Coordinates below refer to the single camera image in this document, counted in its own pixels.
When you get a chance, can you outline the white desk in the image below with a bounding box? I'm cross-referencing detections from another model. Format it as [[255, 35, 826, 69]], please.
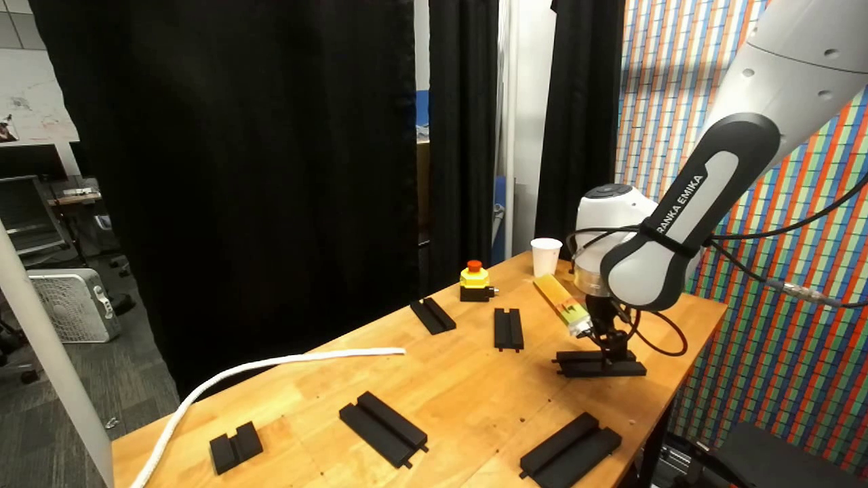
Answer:
[[0, 45, 87, 178]]

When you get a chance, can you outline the grey equipment box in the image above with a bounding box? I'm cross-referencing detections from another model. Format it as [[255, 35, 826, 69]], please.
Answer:
[[24, 264, 125, 348]]

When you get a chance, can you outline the yellow emergency stop button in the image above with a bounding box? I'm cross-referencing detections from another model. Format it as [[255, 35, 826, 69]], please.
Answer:
[[455, 258, 497, 306]]

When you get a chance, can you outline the short black track pad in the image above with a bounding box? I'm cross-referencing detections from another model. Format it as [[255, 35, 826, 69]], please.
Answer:
[[207, 420, 266, 478]]

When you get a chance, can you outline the colourful checkered backdrop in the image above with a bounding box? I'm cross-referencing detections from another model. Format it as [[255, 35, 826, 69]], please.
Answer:
[[609, 0, 868, 483]]

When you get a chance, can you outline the black cable with connector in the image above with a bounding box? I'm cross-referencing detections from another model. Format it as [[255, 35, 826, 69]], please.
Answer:
[[622, 239, 868, 361]]

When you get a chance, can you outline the white vertical pole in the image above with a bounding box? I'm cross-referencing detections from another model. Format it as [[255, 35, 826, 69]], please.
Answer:
[[497, 0, 558, 265]]

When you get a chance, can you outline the white plastic tube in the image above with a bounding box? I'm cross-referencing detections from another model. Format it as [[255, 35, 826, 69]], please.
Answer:
[[127, 345, 409, 488]]

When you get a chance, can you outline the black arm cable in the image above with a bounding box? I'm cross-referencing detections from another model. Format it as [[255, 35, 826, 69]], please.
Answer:
[[708, 173, 868, 247]]

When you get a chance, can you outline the wide black curtain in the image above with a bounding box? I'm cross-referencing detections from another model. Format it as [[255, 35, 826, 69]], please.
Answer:
[[28, 0, 421, 399]]

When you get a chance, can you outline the black case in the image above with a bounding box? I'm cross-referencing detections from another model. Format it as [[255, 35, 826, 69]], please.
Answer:
[[646, 420, 868, 488]]

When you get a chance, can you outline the small black block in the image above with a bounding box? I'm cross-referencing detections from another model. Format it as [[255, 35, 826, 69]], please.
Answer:
[[490, 306, 527, 356]]

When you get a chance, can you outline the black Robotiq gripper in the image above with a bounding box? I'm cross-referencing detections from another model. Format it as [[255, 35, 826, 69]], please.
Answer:
[[584, 292, 637, 363]]

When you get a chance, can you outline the narrow black curtain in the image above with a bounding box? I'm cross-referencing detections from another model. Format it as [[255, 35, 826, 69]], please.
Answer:
[[425, 0, 501, 292], [534, 0, 630, 260]]

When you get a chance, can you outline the white frame post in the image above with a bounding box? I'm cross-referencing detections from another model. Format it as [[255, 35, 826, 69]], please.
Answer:
[[0, 220, 117, 488]]

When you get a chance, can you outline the white paper cup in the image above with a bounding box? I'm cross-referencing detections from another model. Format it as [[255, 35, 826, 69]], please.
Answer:
[[529, 237, 563, 279]]

